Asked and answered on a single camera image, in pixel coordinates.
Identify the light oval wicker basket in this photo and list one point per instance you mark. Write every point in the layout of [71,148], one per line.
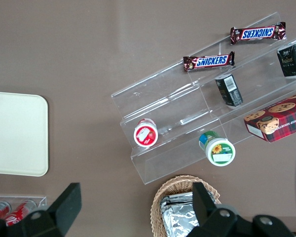
[158,197]

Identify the clear acrylic stepped stand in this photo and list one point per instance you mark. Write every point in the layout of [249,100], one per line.
[162,98]

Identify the red lid yogurt cup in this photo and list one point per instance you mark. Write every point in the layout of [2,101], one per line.
[145,135]

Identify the green lid sunflower cup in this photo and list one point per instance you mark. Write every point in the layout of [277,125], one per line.
[219,151]

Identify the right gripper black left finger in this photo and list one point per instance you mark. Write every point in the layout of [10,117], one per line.
[64,205]

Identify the small black carton box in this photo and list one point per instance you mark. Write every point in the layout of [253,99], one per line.
[291,61]
[228,91]

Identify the brown Snickers bar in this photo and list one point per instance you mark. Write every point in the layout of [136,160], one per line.
[212,61]
[257,33]

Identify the foil wrapped pack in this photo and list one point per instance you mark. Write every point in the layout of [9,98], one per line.
[177,198]
[177,222]

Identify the cream plastic tray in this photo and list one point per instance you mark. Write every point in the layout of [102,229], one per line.
[14,133]

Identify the clear acrylic bottle rack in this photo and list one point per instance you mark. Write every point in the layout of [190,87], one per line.
[42,201]

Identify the red tartan cookie box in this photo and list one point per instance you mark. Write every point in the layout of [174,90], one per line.
[281,118]

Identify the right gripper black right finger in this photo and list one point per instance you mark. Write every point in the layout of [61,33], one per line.
[204,205]

